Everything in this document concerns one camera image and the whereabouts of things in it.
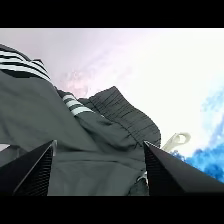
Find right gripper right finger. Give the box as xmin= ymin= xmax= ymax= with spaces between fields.
xmin=142 ymin=140 xmax=224 ymax=197

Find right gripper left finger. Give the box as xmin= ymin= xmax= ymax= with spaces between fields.
xmin=0 ymin=139 xmax=58 ymax=197

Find dark grey striped track pants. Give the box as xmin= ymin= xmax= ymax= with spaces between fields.
xmin=0 ymin=43 xmax=192 ymax=197

